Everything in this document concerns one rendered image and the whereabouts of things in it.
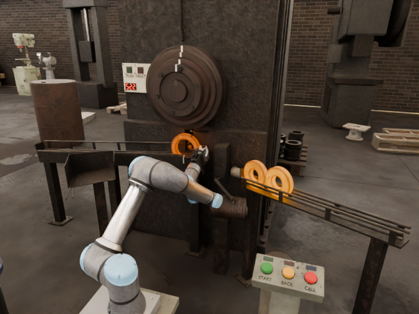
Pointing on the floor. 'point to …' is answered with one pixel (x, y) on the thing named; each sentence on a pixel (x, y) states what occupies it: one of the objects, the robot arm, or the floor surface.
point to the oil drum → (58, 111)
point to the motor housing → (221, 258)
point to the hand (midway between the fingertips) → (205, 149)
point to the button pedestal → (287, 285)
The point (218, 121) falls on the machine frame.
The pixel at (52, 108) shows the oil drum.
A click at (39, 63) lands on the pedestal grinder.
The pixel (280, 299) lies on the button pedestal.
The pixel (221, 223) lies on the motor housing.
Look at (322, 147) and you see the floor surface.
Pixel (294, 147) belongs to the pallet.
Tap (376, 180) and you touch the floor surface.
